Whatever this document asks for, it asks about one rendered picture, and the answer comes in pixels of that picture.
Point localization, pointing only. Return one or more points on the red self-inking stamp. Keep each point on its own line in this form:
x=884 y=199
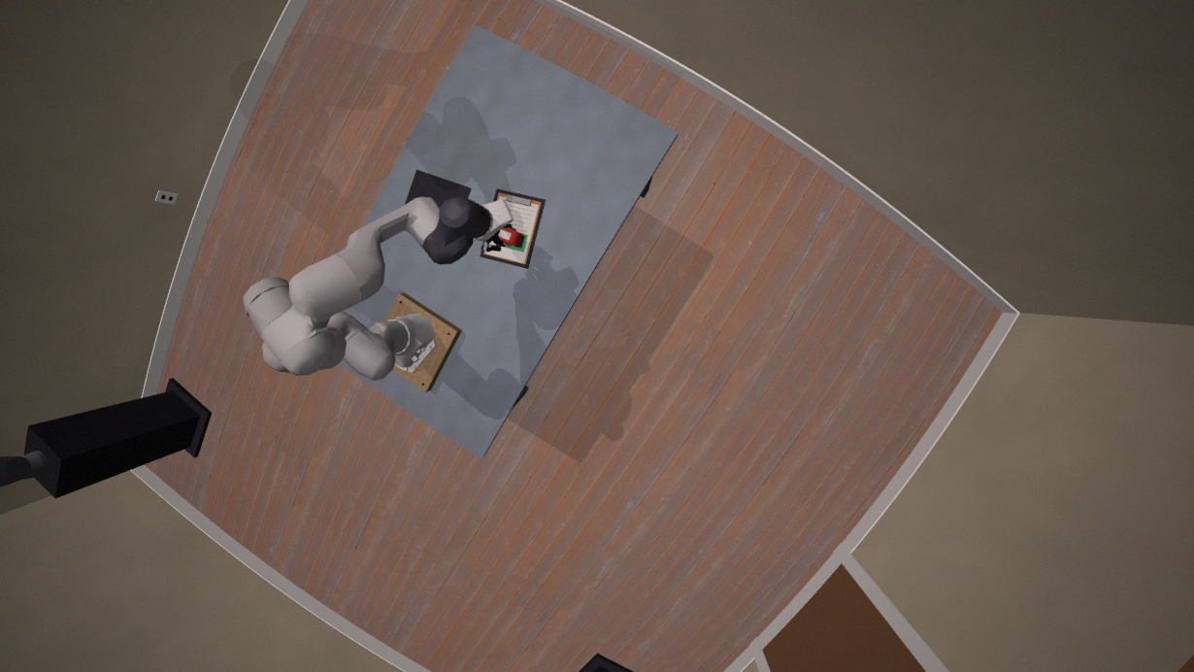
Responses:
x=511 y=237

